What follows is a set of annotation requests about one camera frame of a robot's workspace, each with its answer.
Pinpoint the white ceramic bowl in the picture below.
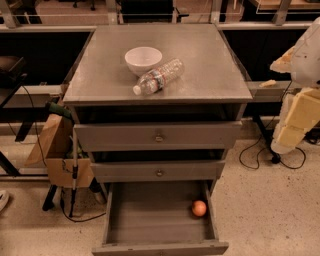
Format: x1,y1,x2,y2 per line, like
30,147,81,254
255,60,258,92
125,47,162,77

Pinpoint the grey open bottom drawer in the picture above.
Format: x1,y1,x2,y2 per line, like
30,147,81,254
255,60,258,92
92,181,229,256

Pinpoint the grey middle drawer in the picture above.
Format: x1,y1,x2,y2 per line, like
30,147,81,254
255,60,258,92
91,160,225,182

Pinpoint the orange fruit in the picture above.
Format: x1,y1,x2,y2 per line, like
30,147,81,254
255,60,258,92
192,200,207,217

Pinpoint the brown cardboard box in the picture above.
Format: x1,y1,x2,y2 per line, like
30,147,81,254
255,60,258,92
25,113,96,189

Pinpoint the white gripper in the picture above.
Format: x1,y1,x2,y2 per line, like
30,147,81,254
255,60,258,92
269,45,320,155

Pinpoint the green handled grabber stick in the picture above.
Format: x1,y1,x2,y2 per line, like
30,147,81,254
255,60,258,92
46,102,78,218

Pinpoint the clear plastic water bottle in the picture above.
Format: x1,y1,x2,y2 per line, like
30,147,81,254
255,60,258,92
133,58,184,96

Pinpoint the white shoe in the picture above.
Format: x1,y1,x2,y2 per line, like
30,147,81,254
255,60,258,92
0,190,9,211

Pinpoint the small yellow foam piece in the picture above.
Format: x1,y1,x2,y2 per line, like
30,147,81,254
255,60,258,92
259,79,277,88

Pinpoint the black floor cable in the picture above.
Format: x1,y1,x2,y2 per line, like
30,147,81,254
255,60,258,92
238,79,307,170

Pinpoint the grey drawer cabinet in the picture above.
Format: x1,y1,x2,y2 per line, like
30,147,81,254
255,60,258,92
61,23,254,198

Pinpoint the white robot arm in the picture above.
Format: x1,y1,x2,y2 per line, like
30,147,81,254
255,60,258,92
270,17,320,154

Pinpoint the grey top drawer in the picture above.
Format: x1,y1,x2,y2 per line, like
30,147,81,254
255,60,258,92
74,121,242,152

